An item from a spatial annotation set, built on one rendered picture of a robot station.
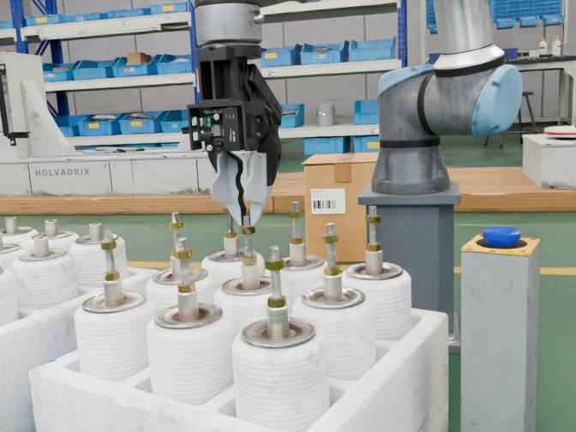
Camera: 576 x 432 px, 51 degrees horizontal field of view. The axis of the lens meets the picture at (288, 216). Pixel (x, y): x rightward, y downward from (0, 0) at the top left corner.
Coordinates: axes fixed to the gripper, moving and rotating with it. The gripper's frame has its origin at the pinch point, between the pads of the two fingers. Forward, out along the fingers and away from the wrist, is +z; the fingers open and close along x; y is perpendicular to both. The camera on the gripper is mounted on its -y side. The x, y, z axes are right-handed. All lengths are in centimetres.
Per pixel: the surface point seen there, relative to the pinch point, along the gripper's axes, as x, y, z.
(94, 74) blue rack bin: -339, -420, -49
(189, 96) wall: -440, -782, -30
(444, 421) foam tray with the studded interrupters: 22.6, -12.1, 31.8
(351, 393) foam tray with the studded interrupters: 15.6, 11.7, 16.4
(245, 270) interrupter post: -0.1, 1.8, 6.8
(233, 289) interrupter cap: -1.4, 3.0, 9.0
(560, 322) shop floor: 41, -62, 35
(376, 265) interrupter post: 14.5, -7.4, 8.1
